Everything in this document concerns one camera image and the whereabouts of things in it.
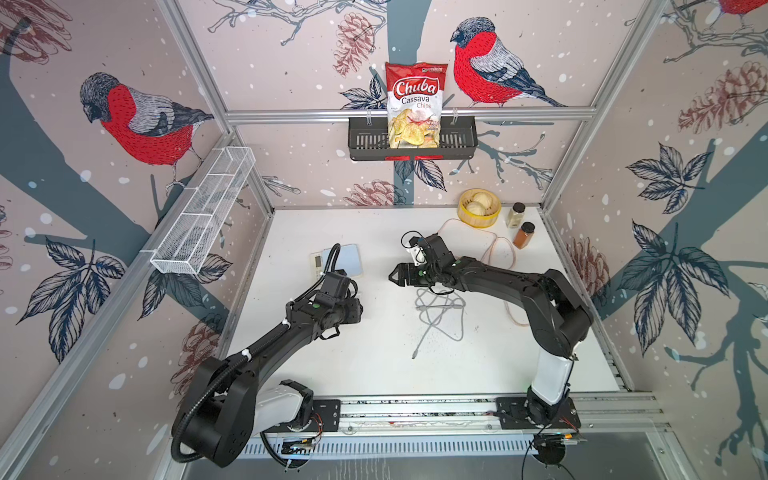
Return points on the pale spice jar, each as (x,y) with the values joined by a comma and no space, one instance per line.
(516,215)

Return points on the white wire mesh shelf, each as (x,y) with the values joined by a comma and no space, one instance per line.
(194,232)

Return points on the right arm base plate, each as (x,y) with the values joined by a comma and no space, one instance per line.
(518,412)

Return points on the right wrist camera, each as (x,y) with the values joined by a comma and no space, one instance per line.
(430,251)

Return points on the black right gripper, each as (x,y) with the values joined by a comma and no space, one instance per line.
(400,270)

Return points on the white bun in steamer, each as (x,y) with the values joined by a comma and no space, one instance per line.
(480,204)

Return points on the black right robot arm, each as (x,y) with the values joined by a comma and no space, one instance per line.
(556,314)

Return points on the black wall basket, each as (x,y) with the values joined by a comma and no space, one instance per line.
(378,140)

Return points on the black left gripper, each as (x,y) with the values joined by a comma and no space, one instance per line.
(356,310)

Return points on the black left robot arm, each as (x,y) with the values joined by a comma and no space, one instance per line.
(220,410)

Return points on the yellow bamboo steamer basket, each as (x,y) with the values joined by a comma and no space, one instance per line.
(479,222)

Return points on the blue white electronic scale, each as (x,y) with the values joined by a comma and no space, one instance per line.
(349,260)

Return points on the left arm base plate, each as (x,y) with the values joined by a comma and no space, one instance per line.
(325,415)

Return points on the orange spice jar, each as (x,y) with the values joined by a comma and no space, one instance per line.
(524,235)

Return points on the red Chuba chips bag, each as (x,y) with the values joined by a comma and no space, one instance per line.
(414,104)

